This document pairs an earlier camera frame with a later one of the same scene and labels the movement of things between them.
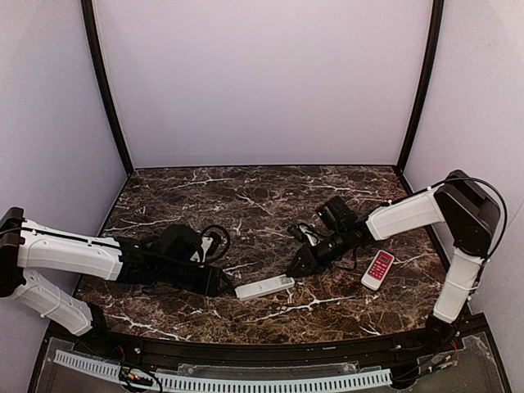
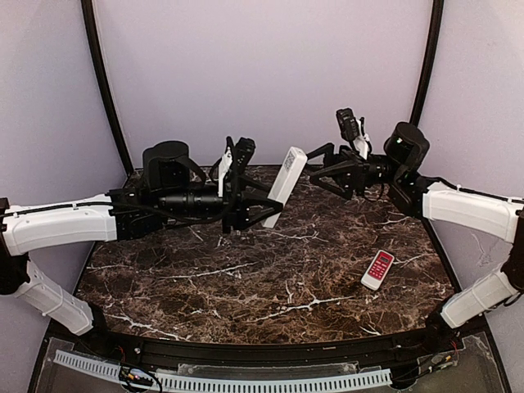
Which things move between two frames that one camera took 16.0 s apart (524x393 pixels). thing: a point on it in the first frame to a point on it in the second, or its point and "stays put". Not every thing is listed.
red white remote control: (377, 269) stays put
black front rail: (397, 352) stays put
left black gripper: (219, 282) to (232, 201)
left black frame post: (91, 22) stays put
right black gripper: (310, 254) to (359, 171)
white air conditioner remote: (264, 287) to (289, 173)
